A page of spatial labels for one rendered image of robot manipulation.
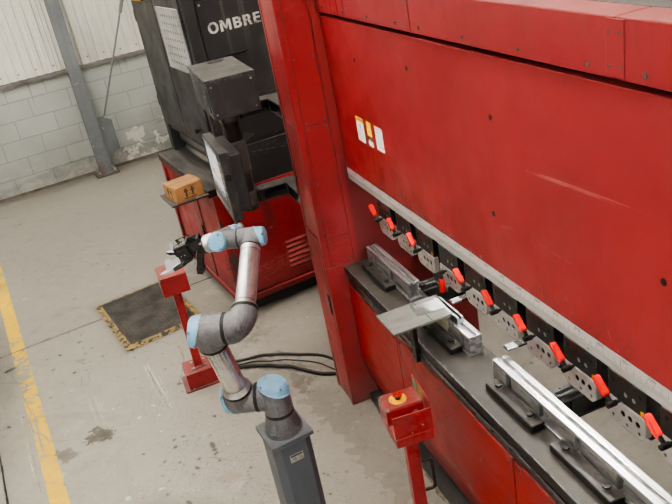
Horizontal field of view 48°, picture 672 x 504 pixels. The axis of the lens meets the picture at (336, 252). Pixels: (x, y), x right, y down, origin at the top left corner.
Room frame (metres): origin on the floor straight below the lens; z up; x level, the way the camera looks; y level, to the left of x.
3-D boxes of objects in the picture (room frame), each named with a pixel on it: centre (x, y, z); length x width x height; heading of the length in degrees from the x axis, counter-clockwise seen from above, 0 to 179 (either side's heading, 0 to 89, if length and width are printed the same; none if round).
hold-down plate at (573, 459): (1.76, -0.64, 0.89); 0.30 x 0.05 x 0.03; 16
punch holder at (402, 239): (2.96, -0.34, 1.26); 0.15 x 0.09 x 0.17; 16
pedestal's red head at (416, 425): (2.41, -0.15, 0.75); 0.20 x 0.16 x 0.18; 10
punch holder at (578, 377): (1.81, -0.68, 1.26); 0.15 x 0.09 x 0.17; 16
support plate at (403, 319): (2.70, -0.27, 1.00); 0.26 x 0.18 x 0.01; 106
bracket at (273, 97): (3.92, 0.22, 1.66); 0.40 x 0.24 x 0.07; 16
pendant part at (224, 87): (3.82, 0.40, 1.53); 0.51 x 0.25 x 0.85; 15
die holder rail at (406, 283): (3.27, -0.26, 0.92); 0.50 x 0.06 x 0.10; 16
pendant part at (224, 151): (3.74, 0.47, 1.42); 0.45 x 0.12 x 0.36; 15
